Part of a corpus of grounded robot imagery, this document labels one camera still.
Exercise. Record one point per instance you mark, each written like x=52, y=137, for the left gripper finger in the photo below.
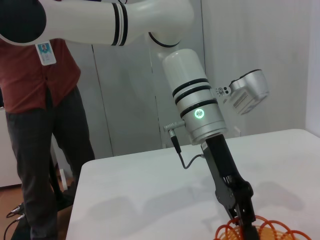
x=248, y=228

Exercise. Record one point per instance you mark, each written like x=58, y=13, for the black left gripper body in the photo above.
x=222, y=160

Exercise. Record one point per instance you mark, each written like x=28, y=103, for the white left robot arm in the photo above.
x=82, y=22

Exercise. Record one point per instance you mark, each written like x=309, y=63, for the white id badge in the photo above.
x=46, y=53

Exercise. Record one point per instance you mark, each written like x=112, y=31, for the person in red shirt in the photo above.
x=30, y=82

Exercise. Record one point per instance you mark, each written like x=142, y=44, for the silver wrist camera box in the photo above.
x=250, y=85

